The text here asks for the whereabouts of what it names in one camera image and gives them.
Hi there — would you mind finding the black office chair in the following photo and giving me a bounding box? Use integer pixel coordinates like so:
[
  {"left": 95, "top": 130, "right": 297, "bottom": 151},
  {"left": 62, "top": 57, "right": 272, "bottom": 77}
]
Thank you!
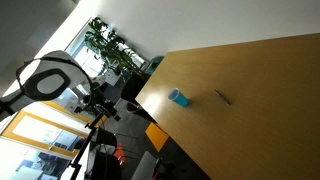
[{"left": 120, "top": 72, "right": 151, "bottom": 104}]

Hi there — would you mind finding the black tripod stand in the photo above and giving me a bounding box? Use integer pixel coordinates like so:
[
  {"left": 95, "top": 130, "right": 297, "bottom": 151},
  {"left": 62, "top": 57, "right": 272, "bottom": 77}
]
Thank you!
[{"left": 68, "top": 113, "right": 104, "bottom": 180}]

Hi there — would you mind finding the light blue cup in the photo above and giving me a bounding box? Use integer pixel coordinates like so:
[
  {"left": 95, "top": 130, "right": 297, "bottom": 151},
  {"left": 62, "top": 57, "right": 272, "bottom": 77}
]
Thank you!
[{"left": 167, "top": 87, "right": 190, "bottom": 108}]

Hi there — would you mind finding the green bin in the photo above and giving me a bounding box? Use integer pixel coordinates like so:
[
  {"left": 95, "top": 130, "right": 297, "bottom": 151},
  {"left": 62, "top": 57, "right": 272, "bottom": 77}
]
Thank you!
[{"left": 144, "top": 55, "right": 165, "bottom": 76}]

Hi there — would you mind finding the green leafy potted plant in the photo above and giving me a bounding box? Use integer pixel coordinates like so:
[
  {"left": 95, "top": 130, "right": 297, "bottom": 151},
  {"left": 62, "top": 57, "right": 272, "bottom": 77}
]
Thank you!
[{"left": 83, "top": 16, "right": 148, "bottom": 81}]

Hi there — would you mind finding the black chair with metal legs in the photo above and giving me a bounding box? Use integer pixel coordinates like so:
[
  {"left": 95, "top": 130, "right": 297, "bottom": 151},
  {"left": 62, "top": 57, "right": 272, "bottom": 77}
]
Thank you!
[{"left": 89, "top": 126, "right": 123, "bottom": 180}]

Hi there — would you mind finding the grey desk panel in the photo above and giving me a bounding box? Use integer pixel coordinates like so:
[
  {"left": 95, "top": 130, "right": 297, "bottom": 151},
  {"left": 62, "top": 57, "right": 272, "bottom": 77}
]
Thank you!
[{"left": 130, "top": 150, "right": 160, "bottom": 180}]

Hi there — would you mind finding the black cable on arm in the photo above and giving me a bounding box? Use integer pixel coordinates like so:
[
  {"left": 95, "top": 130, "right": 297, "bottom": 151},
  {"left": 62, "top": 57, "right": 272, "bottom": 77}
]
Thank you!
[{"left": 15, "top": 56, "right": 94, "bottom": 111}]

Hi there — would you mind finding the orange framed glass panel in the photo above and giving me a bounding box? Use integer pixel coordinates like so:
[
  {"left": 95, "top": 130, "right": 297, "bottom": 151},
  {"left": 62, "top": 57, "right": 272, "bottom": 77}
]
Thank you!
[{"left": 1, "top": 101, "right": 108, "bottom": 158}]

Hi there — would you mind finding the orange red seat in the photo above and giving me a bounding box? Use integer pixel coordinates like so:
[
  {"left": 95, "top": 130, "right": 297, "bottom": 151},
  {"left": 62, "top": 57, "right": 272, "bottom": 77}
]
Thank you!
[{"left": 113, "top": 143, "right": 127, "bottom": 165}]

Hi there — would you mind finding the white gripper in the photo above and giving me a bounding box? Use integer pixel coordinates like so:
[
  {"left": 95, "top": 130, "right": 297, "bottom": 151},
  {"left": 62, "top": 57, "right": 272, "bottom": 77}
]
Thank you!
[{"left": 84, "top": 89, "right": 122, "bottom": 122}]

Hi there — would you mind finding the dark slim pen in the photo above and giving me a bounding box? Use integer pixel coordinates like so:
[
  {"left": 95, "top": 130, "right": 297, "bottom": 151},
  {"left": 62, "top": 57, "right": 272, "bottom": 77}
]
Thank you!
[{"left": 213, "top": 89, "right": 231, "bottom": 106}]

